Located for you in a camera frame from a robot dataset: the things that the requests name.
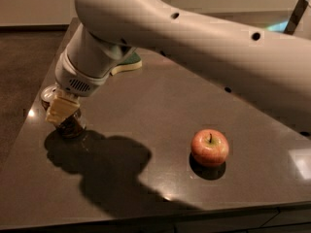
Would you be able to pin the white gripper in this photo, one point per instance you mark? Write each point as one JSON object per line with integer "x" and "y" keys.
{"x": 75, "y": 79}

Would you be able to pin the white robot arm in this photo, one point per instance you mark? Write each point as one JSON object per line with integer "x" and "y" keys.
{"x": 270, "y": 70}

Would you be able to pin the green and yellow sponge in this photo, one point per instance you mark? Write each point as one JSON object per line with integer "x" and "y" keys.
{"x": 133, "y": 62}

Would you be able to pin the dark upright post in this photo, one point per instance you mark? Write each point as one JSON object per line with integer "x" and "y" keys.
{"x": 296, "y": 16}

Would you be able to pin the red apple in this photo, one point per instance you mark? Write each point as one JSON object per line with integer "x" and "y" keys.
{"x": 209, "y": 148}

